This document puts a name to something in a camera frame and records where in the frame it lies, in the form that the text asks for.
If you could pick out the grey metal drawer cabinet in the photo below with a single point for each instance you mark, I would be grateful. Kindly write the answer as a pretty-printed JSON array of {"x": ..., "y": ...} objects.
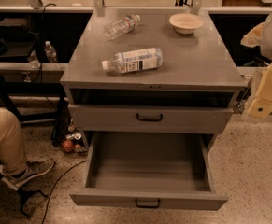
[{"x": 197, "y": 70}]

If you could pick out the grey sneaker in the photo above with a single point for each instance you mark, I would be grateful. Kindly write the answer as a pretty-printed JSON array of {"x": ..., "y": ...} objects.
[{"x": 34, "y": 169}]

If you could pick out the person leg khaki trousers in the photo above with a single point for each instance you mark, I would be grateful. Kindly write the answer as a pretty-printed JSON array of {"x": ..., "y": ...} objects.
[{"x": 12, "y": 153}]

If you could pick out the silver drink can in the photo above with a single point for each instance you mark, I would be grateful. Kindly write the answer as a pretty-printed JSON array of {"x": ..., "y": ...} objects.
[{"x": 74, "y": 136}]

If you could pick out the open grey lower drawer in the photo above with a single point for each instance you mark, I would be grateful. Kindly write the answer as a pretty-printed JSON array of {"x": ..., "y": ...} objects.
[{"x": 149, "y": 171}]

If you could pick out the closed grey upper drawer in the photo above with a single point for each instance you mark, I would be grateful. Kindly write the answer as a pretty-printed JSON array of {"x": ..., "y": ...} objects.
[{"x": 150, "y": 119}]

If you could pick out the small upright water bottle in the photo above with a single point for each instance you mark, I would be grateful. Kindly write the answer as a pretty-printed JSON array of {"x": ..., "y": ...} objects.
[{"x": 50, "y": 52}]

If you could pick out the red apple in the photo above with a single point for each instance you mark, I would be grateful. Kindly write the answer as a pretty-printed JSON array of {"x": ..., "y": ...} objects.
[{"x": 67, "y": 146}]

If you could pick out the black chair base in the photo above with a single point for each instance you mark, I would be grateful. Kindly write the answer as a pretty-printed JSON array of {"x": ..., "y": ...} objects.
[{"x": 25, "y": 195}]

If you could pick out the clear crumpled plastic bottle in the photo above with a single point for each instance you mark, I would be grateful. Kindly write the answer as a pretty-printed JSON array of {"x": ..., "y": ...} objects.
[{"x": 122, "y": 26}]

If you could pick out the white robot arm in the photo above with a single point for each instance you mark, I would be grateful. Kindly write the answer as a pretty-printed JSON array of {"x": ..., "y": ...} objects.
[{"x": 266, "y": 43}]

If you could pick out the blue labelled plastic bottle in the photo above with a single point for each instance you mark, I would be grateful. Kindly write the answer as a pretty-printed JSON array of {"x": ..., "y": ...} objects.
[{"x": 134, "y": 61}]

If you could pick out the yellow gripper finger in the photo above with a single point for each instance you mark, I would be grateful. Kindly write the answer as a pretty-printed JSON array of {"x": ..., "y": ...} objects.
[
  {"x": 254, "y": 37},
  {"x": 261, "y": 105}
]

